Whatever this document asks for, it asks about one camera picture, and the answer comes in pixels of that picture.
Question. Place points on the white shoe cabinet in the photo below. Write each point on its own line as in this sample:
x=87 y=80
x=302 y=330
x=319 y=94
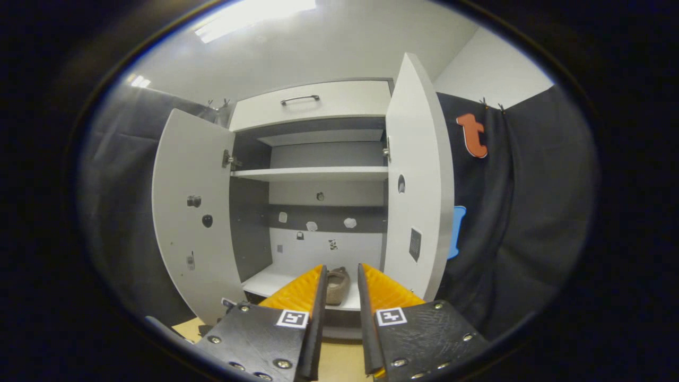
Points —
x=323 y=249

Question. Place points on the brown fuzzy shoe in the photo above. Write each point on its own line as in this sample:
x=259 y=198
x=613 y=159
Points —
x=337 y=289

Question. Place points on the white door with headphone sticker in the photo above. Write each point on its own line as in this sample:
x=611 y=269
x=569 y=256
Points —
x=419 y=185

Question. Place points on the white cabinet shelf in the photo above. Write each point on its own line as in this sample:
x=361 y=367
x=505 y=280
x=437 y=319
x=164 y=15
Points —
x=313 y=173
x=318 y=137

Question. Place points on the metal door hinge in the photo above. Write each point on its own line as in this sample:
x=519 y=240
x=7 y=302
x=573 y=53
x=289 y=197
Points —
x=386 y=153
x=228 y=159

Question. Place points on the ceiling light panel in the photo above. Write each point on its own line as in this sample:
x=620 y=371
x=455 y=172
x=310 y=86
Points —
x=140 y=81
x=249 y=18

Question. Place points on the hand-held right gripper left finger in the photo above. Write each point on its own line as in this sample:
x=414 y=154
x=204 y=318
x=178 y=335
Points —
x=315 y=329

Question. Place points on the white cabinet drawer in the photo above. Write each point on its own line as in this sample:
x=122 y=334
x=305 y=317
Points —
x=350 y=101

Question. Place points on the white door with camera sticker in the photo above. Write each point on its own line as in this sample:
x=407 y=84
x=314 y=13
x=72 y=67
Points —
x=196 y=239

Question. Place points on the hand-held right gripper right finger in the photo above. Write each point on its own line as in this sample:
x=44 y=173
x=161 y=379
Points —
x=368 y=329

